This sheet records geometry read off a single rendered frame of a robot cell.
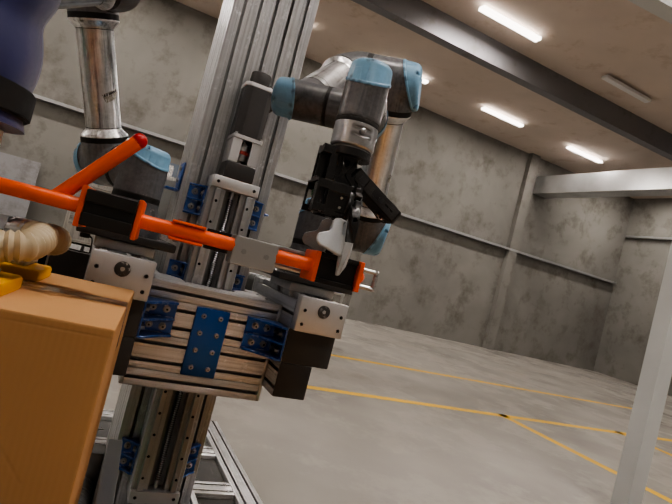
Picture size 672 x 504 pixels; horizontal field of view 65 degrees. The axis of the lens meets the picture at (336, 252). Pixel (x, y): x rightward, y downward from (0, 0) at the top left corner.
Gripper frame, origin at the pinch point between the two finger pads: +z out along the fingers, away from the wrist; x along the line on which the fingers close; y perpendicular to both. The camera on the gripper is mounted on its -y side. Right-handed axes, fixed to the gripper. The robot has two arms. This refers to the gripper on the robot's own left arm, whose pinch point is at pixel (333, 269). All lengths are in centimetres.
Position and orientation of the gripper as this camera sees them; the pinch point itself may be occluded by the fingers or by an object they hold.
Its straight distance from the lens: 89.8
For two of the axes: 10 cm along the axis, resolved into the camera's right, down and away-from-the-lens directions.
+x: 3.0, 0.4, -9.5
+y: -9.2, -2.4, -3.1
